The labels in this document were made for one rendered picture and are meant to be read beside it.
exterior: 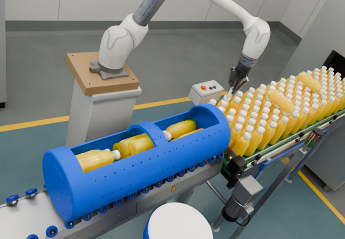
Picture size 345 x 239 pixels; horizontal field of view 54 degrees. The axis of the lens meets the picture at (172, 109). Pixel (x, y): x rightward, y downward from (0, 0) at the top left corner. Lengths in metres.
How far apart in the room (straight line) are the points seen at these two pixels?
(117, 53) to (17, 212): 0.95
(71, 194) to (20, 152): 1.70
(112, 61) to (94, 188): 0.87
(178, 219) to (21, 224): 0.63
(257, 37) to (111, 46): 0.79
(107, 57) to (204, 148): 0.76
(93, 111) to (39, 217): 0.76
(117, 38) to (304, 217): 2.35
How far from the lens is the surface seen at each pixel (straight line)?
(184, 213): 1.52
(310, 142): 2.01
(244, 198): 2.05
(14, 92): 3.48
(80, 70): 2.03
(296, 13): 6.66
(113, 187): 1.36
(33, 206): 1.55
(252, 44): 1.73
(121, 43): 1.92
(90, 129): 2.15
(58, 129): 3.13
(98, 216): 1.54
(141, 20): 2.04
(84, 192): 1.30
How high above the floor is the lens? 2.24
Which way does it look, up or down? 38 degrees down
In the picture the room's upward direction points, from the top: 22 degrees clockwise
